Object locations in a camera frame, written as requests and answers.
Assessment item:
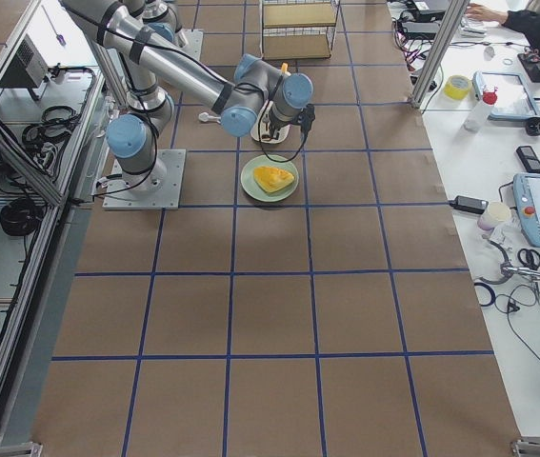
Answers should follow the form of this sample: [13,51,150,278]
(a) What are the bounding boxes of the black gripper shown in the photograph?
[268,112,290,133]

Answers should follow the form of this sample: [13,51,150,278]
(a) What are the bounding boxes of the person forearm dark sleeve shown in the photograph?
[501,0,540,53]

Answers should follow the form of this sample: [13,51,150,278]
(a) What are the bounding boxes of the white two-slot toaster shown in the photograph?
[250,101,290,145]

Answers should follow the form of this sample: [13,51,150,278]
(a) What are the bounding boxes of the person hand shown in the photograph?
[465,3,508,24]

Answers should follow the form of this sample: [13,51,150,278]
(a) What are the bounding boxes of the orange triangular pastry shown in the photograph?
[252,166,295,193]

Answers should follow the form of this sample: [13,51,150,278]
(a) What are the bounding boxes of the light green plate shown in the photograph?
[240,155,299,202]

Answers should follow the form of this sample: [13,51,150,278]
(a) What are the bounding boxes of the yellow tape roll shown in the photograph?
[443,75,472,100]

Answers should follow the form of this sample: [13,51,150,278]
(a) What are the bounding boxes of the white plastic bottle red cap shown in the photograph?
[463,90,497,132]

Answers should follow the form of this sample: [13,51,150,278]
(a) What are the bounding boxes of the black power adapter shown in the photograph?
[449,195,489,215]

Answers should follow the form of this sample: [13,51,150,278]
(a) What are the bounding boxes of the white paper cup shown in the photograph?
[477,202,512,231]

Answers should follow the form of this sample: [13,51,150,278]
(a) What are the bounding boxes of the blue teach pendant far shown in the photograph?
[472,71,540,121]

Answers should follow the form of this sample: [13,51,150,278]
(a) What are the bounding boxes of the grey robot control box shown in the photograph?
[0,34,49,101]

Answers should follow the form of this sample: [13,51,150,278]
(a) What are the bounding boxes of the black phone device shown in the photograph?
[516,146,540,173]

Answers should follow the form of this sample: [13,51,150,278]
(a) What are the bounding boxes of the black scissors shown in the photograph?
[517,248,540,270]

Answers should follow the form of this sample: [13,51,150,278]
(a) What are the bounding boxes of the wire and wood shelf box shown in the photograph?
[259,0,341,62]

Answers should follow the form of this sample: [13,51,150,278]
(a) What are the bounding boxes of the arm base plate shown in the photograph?
[102,149,186,210]

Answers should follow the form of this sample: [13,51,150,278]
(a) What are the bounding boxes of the aluminium frame post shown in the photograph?
[410,0,469,109]

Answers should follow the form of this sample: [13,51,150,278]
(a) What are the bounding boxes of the blue tape ring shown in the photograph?
[472,281,498,308]

